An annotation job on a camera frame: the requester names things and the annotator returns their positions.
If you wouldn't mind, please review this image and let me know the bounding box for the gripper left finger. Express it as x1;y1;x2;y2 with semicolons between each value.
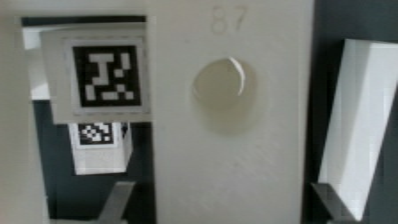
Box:
95;181;136;224

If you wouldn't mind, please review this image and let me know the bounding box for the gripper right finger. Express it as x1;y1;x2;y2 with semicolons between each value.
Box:
311;183;359;224

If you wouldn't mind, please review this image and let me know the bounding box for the white chair seat part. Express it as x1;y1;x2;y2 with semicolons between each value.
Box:
24;23;152;124

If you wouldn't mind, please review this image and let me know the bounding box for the white chair back frame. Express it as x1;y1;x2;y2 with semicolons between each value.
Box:
0;0;315;224

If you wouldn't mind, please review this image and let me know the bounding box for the white chair leg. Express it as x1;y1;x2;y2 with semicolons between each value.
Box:
68;122;134;175

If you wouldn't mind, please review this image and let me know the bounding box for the white U-shaped fence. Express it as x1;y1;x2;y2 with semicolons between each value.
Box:
319;39;398;221

